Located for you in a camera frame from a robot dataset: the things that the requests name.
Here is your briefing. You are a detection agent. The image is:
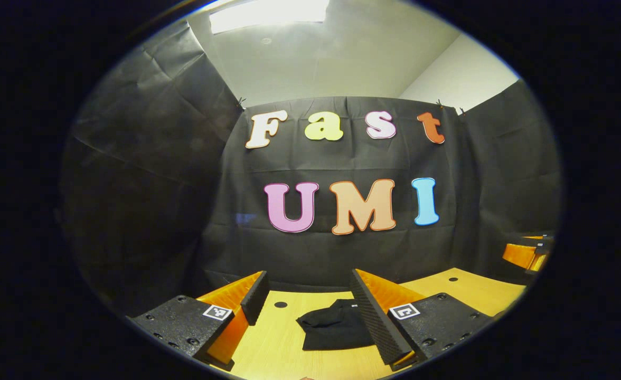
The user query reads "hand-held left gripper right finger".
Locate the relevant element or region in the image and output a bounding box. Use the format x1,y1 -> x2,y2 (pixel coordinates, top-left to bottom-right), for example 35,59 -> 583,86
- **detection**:
349,268 -> 496,372

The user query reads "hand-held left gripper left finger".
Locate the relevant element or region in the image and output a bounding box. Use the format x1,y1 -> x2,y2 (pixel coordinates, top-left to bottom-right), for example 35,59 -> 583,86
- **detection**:
128,270 -> 270,372

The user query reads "black shirt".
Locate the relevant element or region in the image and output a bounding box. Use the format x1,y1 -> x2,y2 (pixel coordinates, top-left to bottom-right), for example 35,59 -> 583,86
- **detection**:
296,298 -> 380,352

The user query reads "black backdrop cloth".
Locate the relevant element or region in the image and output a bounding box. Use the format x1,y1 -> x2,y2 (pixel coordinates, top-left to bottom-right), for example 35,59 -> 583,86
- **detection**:
60,21 -> 562,317

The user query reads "ceiling light panel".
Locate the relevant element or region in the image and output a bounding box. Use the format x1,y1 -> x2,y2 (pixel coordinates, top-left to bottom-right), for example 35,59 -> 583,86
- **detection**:
209,0 -> 331,35

